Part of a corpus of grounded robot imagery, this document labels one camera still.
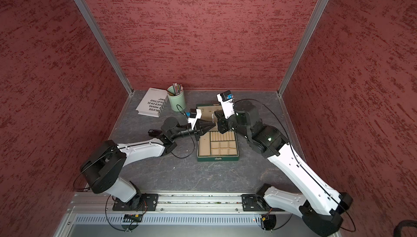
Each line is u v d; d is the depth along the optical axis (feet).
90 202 2.48
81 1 2.50
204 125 2.29
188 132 2.23
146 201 2.42
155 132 3.18
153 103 3.58
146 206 2.38
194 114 2.11
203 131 2.29
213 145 2.88
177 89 3.39
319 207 1.20
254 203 2.42
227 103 1.72
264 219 2.33
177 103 3.41
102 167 1.47
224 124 1.80
